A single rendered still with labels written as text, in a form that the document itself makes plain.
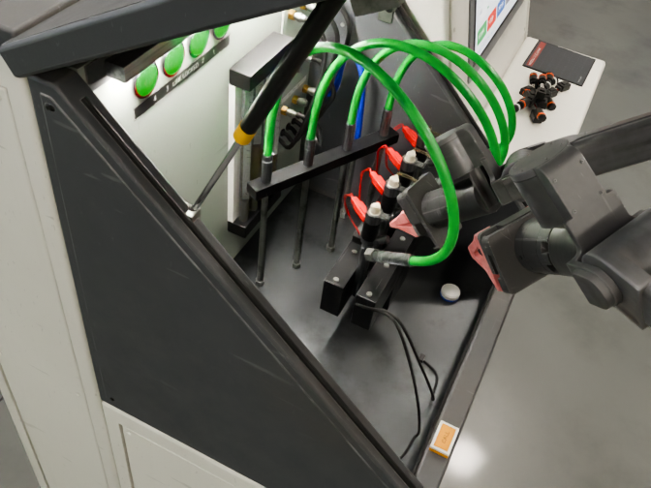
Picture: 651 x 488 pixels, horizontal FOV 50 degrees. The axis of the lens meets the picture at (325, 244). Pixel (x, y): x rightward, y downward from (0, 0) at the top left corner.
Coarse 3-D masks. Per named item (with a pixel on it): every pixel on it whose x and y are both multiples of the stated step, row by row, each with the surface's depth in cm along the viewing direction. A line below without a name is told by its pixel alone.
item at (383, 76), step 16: (320, 48) 93; (336, 48) 90; (352, 48) 89; (368, 64) 87; (384, 80) 86; (400, 96) 85; (272, 112) 108; (416, 112) 85; (272, 128) 111; (416, 128) 86; (272, 144) 114; (432, 144) 85; (432, 160) 86; (448, 176) 86; (448, 192) 86; (448, 208) 87; (448, 240) 90; (432, 256) 94; (448, 256) 92
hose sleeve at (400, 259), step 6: (378, 252) 103; (384, 252) 102; (390, 252) 101; (372, 258) 104; (378, 258) 103; (384, 258) 102; (390, 258) 101; (396, 258) 100; (402, 258) 99; (408, 258) 98; (402, 264) 99; (408, 264) 98
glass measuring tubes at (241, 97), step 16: (272, 32) 118; (256, 48) 113; (272, 48) 114; (240, 64) 110; (256, 64) 110; (272, 64) 113; (240, 80) 109; (256, 80) 110; (240, 96) 114; (256, 96) 116; (240, 112) 116; (256, 144) 123; (240, 160) 122; (256, 160) 126; (272, 160) 134; (240, 176) 125; (256, 176) 128; (240, 192) 127; (240, 208) 130; (256, 208) 134; (240, 224) 132; (256, 224) 136
